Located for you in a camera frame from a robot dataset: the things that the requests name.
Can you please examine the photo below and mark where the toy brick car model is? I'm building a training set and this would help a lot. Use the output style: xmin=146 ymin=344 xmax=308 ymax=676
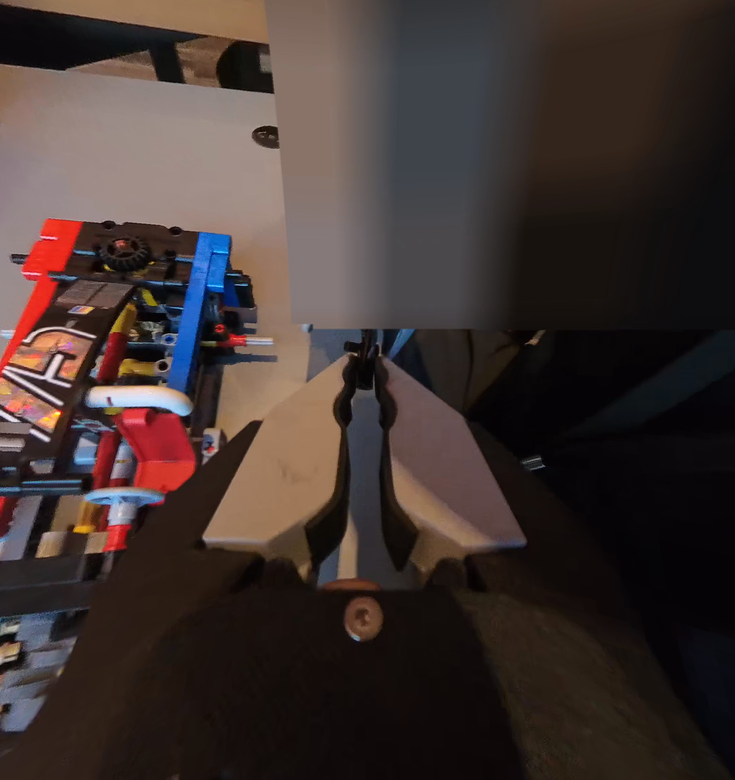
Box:
xmin=0 ymin=218 xmax=277 ymax=735

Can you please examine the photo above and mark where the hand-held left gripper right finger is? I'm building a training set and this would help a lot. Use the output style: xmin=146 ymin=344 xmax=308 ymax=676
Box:
xmin=375 ymin=355 xmax=528 ymax=572

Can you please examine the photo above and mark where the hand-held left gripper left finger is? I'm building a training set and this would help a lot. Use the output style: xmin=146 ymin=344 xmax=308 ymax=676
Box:
xmin=202 ymin=353 xmax=353 ymax=568

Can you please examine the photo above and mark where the dark office chair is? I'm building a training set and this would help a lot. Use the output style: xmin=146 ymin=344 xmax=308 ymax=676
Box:
xmin=0 ymin=6 xmax=273 ymax=92

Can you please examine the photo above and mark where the small black brick assembly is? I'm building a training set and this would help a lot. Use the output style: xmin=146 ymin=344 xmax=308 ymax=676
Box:
xmin=344 ymin=329 xmax=382 ymax=391

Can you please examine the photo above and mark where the person's dark clothing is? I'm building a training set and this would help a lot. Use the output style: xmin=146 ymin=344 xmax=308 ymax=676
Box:
xmin=404 ymin=329 xmax=735 ymax=780

